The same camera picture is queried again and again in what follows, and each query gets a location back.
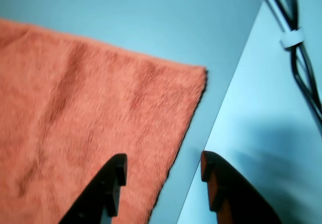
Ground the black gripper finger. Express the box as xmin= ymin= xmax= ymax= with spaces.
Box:
xmin=59 ymin=153 xmax=128 ymax=224
xmin=200 ymin=151 xmax=281 ymax=224

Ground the orange terry towel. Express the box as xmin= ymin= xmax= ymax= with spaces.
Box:
xmin=0 ymin=19 xmax=208 ymax=224

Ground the grey table mat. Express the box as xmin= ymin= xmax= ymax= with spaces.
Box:
xmin=0 ymin=0 xmax=263 ymax=224

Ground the black cable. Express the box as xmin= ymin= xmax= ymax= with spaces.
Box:
xmin=275 ymin=0 xmax=322 ymax=124
xmin=286 ymin=0 xmax=322 ymax=104

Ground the white cable tie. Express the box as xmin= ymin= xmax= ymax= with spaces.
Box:
xmin=279 ymin=28 xmax=304 ymax=49

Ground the white cable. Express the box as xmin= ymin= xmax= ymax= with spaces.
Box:
xmin=254 ymin=0 xmax=294 ymax=37

